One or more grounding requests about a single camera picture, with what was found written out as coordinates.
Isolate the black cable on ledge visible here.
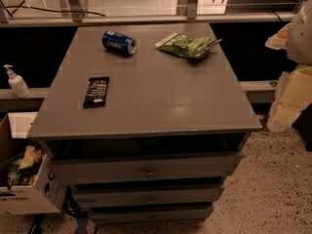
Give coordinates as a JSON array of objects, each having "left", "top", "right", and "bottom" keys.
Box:
[{"left": 0, "top": 0, "right": 107, "bottom": 18}]

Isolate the metal window frame rail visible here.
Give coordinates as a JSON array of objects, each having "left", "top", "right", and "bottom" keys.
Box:
[{"left": 0, "top": 0, "right": 297, "bottom": 27}]

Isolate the grey drawer cabinet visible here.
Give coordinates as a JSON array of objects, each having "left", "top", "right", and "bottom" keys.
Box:
[{"left": 29, "top": 23, "right": 260, "bottom": 223}]

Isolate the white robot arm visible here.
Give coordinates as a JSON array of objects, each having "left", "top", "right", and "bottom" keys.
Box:
[{"left": 265, "top": 0, "right": 312, "bottom": 64}]

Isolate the green jalapeno chip bag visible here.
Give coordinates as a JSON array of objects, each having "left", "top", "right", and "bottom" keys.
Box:
[{"left": 155, "top": 33, "right": 221, "bottom": 59}]

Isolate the black snack bar wrapper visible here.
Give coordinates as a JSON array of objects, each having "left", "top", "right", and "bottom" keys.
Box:
[{"left": 83, "top": 77, "right": 109, "bottom": 109}]

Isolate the white pump bottle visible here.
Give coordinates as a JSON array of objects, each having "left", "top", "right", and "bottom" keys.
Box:
[{"left": 4, "top": 64, "right": 30, "bottom": 98}]

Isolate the cardboard box with items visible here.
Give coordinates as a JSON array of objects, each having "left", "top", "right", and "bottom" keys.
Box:
[{"left": 0, "top": 112, "right": 66, "bottom": 215}]

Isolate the blue Pepsi can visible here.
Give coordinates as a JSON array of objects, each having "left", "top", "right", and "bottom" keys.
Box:
[{"left": 102, "top": 30, "right": 137, "bottom": 56}]

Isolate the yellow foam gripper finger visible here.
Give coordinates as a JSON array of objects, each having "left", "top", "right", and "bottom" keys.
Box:
[{"left": 265, "top": 23, "right": 291, "bottom": 50}]

